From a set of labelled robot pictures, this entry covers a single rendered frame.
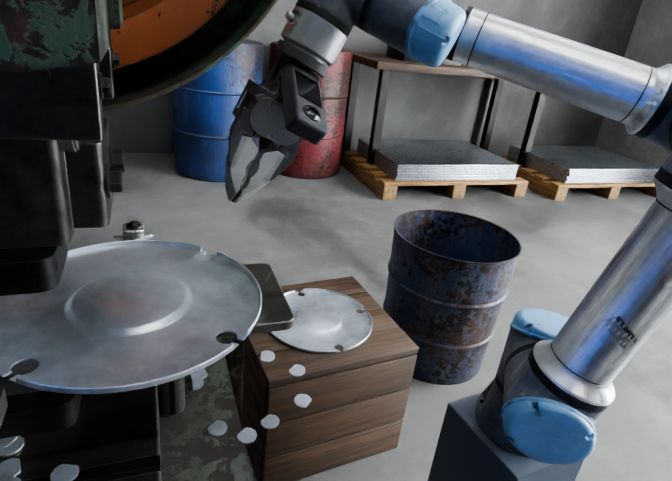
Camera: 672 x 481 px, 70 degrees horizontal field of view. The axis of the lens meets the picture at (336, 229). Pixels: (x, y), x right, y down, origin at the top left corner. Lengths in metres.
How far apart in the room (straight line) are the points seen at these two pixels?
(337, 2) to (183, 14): 0.29
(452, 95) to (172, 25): 3.92
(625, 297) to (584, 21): 4.80
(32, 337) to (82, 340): 0.05
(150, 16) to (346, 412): 0.97
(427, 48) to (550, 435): 0.52
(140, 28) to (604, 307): 0.75
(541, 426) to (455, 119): 4.10
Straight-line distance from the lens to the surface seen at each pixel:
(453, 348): 1.65
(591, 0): 5.41
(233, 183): 0.64
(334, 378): 1.20
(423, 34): 0.61
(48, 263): 0.47
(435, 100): 4.53
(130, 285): 0.61
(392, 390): 1.33
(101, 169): 0.48
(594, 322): 0.70
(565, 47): 0.74
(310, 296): 1.41
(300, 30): 0.63
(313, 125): 0.56
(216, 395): 0.66
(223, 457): 0.60
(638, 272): 0.67
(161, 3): 0.83
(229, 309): 0.57
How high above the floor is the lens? 1.10
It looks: 24 degrees down
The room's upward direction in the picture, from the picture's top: 7 degrees clockwise
